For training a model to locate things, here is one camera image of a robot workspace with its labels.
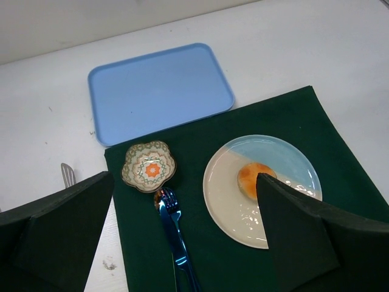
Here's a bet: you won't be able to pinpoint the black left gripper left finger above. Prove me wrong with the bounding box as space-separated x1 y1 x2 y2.
1 172 114 291

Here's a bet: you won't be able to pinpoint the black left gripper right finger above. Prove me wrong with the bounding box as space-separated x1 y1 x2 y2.
256 174 388 291

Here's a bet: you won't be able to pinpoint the stainless steel serving tongs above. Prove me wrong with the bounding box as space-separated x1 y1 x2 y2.
60 162 77 189

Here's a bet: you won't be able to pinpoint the round golden bread bun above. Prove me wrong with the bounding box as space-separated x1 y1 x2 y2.
237 162 277 200

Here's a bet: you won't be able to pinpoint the beige and blue ceramic plate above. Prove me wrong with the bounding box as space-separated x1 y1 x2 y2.
203 134 323 249

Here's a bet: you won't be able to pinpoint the dark green cloth placemat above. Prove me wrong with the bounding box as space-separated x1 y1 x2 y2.
105 86 388 291

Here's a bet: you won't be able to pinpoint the shiny blue metal fork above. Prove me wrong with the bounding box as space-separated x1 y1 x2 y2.
156 187 201 291

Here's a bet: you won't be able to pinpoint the flower-shaped patterned small bowl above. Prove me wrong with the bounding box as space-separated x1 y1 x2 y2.
121 141 177 193

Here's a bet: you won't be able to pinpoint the light blue plastic tray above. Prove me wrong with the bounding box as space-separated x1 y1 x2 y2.
88 43 235 147

